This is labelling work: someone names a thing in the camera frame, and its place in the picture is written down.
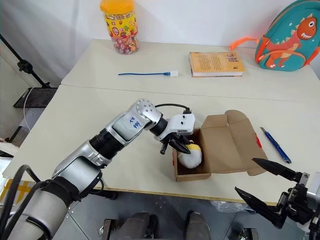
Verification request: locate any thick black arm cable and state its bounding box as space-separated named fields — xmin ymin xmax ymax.
xmin=0 ymin=164 xmax=42 ymax=219

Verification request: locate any dark rounded shape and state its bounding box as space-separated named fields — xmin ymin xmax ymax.
xmin=186 ymin=210 xmax=211 ymax=240
xmin=119 ymin=211 xmax=159 ymax=240

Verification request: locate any yellow and white plush toy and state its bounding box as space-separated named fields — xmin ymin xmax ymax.
xmin=177 ymin=142 xmax=203 ymax=169

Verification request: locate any black tray shelf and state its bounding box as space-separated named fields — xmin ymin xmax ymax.
xmin=13 ymin=87 xmax=59 ymax=109

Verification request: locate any dark metal base block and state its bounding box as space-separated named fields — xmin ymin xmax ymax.
xmin=101 ymin=218 xmax=119 ymax=240
xmin=236 ymin=226 xmax=260 ymax=240

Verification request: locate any blue utility cutter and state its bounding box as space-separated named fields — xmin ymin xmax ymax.
xmin=259 ymin=126 xmax=293 ymax=165

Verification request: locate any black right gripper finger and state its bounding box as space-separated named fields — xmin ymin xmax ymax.
xmin=234 ymin=186 xmax=285 ymax=230
xmin=251 ymin=157 xmax=303 ymax=184

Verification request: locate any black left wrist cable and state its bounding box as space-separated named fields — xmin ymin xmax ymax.
xmin=154 ymin=103 xmax=193 ymax=116

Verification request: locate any blue network cable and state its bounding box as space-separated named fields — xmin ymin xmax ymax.
xmin=117 ymin=71 xmax=171 ymax=77

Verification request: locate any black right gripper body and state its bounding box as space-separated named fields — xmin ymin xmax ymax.
xmin=275 ymin=171 xmax=317 ymax=224

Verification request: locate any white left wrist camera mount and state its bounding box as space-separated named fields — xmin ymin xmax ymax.
xmin=153 ymin=112 xmax=196 ymax=142

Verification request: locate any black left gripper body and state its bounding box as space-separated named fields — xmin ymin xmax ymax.
xmin=159 ymin=133 xmax=192 ymax=155

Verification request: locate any yellow lidded candy jar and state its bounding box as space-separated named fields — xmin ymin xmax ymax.
xmin=99 ymin=0 xmax=141 ymax=56

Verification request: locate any thin white cable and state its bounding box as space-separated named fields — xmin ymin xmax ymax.
xmin=23 ymin=88 xmax=34 ymax=131

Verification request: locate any yellow paperback book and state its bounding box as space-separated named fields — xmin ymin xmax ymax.
xmin=188 ymin=51 xmax=247 ymax=78

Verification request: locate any black tripod stand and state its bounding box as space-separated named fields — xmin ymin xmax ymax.
xmin=0 ymin=33 xmax=59 ymax=143

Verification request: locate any yellow and white carton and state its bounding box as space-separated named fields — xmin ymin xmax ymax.
xmin=0 ymin=174 xmax=32 ymax=202

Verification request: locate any brown cardboard box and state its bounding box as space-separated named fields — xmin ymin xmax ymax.
xmin=172 ymin=109 xmax=269 ymax=182

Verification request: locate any teal dinosaur backpack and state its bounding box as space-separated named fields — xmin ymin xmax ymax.
xmin=229 ymin=0 xmax=320 ymax=72

